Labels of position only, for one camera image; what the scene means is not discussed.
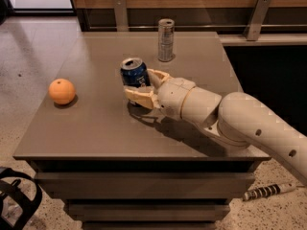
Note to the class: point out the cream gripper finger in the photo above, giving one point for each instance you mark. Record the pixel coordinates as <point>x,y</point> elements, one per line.
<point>157,78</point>
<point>145,96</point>

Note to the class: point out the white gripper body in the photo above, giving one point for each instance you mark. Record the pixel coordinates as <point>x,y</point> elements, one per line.
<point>174,95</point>

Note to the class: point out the blue pepsi can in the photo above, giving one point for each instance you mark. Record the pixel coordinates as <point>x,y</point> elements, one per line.
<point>134,72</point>

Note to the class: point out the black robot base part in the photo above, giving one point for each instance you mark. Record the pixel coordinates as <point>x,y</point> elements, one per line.
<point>16,208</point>

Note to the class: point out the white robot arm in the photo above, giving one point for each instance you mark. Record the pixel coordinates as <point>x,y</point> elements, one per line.
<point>235,121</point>

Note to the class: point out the tall silver can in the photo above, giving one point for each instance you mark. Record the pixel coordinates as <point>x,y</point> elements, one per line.
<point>166,28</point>

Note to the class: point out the grey drawer cabinet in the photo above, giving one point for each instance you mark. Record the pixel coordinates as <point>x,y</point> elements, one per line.
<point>120,167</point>

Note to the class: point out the orange fruit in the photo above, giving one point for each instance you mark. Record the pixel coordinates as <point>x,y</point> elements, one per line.
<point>62,91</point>

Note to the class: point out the white power strip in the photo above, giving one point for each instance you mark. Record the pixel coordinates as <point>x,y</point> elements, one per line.
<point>267,191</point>

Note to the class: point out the left metal bracket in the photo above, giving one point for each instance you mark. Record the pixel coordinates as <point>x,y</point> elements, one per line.
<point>121,15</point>

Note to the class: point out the metal bracket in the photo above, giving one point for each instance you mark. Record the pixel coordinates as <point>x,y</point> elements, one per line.
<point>253,28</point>
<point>121,15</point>

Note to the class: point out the metal rail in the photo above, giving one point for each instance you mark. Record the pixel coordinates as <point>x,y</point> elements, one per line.
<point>295,27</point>

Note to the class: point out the right metal bracket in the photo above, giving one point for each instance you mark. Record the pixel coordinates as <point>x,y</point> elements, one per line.
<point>253,28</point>

